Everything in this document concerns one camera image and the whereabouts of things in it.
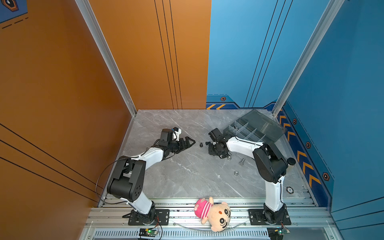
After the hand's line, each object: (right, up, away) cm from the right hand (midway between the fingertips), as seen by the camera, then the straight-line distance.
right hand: (209, 152), depth 97 cm
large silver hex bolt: (+12, -3, -3) cm, 13 cm away
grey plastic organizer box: (+34, +17, +9) cm, 39 cm away
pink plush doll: (+2, -23, -30) cm, 38 cm away
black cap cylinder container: (+44, -2, -14) cm, 47 cm away
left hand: (-12, +7, -7) cm, 15 cm away
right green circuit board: (+30, -34, -27) cm, 52 cm away
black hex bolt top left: (-1, +6, +3) cm, 7 cm away
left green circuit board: (-32, -34, -26) cm, 53 cm away
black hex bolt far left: (-6, +4, +2) cm, 7 cm away
